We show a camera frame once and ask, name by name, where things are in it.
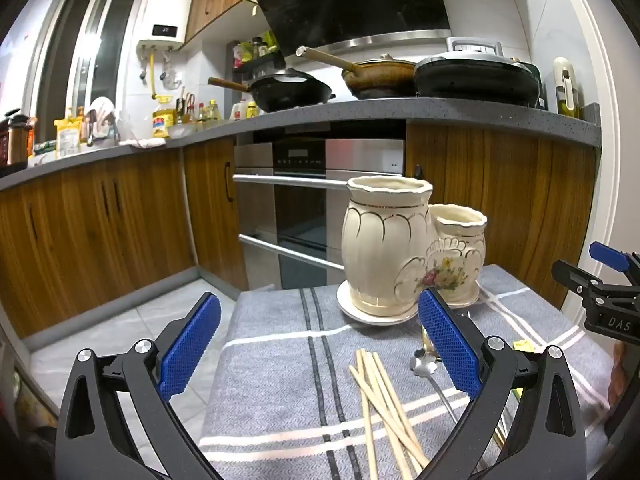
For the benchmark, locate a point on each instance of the pile of white dishes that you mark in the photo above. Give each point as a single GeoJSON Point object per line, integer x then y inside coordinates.
{"type": "Point", "coordinates": [102, 120]}

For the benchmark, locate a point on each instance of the wide wooden base cabinet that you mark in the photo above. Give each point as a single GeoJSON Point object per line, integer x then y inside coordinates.
{"type": "Point", "coordinates": [520, 195]}

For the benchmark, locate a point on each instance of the narrow wooden base cabinet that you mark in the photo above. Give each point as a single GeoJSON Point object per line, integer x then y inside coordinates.
{"type": "Point", "coordinates": [215, 210]}

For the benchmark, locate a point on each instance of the black electric griddle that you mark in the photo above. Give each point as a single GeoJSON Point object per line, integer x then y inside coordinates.
{"type": "Point", "coordinates": [475, 77]}

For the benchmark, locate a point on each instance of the clear glass bowl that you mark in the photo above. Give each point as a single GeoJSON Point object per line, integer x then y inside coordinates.
{"type": "Point", "coordinates": [182, 131]}

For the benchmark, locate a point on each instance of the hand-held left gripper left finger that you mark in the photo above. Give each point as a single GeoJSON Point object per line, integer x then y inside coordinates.
{"type": "Point", "coordinates": [192, 345]}

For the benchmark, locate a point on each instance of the grey kitchen countertop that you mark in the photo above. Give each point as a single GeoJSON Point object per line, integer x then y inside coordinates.
{"type": "Point", "coordinates": [350, 110]}

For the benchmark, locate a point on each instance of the cream ceramic double utensil holder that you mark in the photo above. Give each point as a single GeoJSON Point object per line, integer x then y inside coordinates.
{"type": "Point", "coordinates": [380, 240]}

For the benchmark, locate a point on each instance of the white rag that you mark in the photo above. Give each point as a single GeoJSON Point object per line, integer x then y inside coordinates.
{"type": "Point", "coordinates": [142, 143]}

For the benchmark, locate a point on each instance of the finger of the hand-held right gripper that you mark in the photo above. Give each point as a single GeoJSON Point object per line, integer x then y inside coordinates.
{"type": "Point", "coordinates": [575, 275]}
{"type": "Point", "coordinates": [607, 254]}

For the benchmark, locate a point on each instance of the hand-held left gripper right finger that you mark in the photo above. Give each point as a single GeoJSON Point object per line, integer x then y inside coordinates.
{"type": "Point", "coordinates": [447, 345]}

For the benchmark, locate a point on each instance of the black range hood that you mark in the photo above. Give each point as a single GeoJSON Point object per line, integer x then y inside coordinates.
{"type": "Point", "coordinates": [360, 5]}

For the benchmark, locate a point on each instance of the yellow gas pipe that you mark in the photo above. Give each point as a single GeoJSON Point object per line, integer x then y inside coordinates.
{"type": "Point", "coordinates": [153, 77]}

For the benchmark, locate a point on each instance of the white water heater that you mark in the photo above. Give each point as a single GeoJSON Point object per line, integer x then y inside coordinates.
{"type": "Point", "coordinates": [165, 10]}

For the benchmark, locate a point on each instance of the white door frame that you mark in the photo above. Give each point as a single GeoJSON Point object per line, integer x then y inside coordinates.
{"type": "Point", "coordinates": [605, 135]}

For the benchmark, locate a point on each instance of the silver flower-shaped spoon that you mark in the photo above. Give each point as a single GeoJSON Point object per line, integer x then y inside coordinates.
{"type": "Point", "coordinates": [425, 366]}

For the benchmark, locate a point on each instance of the person's right hand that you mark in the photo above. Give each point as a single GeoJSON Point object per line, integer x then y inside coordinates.
{"type": "Point", "coordinates": [618, 375]}

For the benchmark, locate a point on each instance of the white capped oil bottle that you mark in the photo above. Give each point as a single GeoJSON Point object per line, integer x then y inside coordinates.
{"type": "Point", "coordinates": [567, 90]}

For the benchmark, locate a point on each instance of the yellow food bag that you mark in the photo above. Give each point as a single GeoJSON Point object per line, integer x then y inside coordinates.
{"type": "Point", "coordinates": [69, 136]}

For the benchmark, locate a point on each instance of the grey striped table cloth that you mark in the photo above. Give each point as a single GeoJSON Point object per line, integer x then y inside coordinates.
{"type": "Point", "coordinates": [280, 360]}

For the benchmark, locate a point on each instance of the steel built-in oven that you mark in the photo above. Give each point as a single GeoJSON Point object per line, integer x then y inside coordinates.
{"type": "Point", "coordinates": [300, 200]}

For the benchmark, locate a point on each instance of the glass sliding window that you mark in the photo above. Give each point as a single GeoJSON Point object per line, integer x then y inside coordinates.
{"type": "Point", "coordinates": [85, 60]}

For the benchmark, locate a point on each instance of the yellow cooking oil jug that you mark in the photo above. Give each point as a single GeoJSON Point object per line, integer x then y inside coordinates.
{"type": "Point", "coordinates": [164, 120]}

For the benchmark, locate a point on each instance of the long wooden base cabinet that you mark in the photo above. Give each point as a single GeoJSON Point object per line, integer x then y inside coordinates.
{"type": "Point", "coordinates": [90, 240]}

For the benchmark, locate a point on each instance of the black spice rack with bottles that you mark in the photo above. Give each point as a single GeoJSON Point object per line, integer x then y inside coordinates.
{"type": "Point", "coordinates": [255, 55]}

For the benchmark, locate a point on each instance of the white round saucer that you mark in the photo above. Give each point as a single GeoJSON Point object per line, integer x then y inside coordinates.
{"type": "Point", "coordinates": [352, 310]}

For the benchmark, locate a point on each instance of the row of sauce bottles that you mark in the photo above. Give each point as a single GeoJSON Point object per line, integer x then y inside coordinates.
{"type": "Point", "coordinates": [200, 112]}

